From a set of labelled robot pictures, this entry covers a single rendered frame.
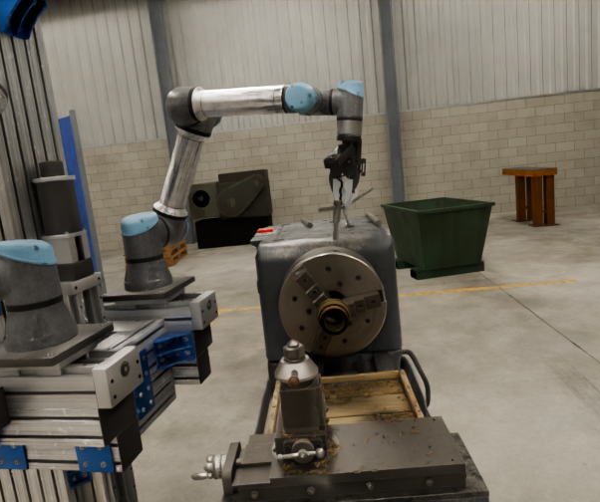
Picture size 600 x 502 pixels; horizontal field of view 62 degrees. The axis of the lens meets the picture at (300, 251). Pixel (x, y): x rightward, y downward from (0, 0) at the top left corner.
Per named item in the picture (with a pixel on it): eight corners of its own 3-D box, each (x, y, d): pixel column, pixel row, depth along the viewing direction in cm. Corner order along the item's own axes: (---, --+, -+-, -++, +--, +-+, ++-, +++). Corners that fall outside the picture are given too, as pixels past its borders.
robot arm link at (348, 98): (338, 84, 148) (367, 83, 146) (337, 122, 150) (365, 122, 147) (332, 79, 141) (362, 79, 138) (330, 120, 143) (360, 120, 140)
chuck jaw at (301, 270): (319, 301, 148) (291, 273, 147) (331, 290, 147) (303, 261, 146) (319, 312, 137) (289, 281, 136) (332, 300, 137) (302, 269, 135)
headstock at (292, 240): (274, 311, 224) (264, 224, 217) (381, 301, 221) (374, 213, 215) (259, 363, 165) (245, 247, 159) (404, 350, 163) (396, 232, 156)
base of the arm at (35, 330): (-12, 353, 109) (-22, 309, 107) (37, 330, 123) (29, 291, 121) (48, 351, 105) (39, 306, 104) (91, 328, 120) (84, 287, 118)
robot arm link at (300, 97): (147, 84, 143) (311, 72, 128) (168, 88, 153) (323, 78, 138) (150, 125, 145) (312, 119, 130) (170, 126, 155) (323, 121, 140)
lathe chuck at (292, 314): (279, 345, 157) (281, 246, 152) (380, 349, 156) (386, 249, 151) (277, 356, 148) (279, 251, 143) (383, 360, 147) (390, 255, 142)
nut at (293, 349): (284, 355, 92) (282, 337, 92) (305, 353, 92) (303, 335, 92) (283, 364, 89) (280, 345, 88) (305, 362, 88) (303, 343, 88)
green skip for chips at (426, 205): (385, 264, 704) (380, 204, 690) (448, 255, 716) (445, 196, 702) (422, 285, 573) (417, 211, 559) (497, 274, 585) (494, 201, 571)
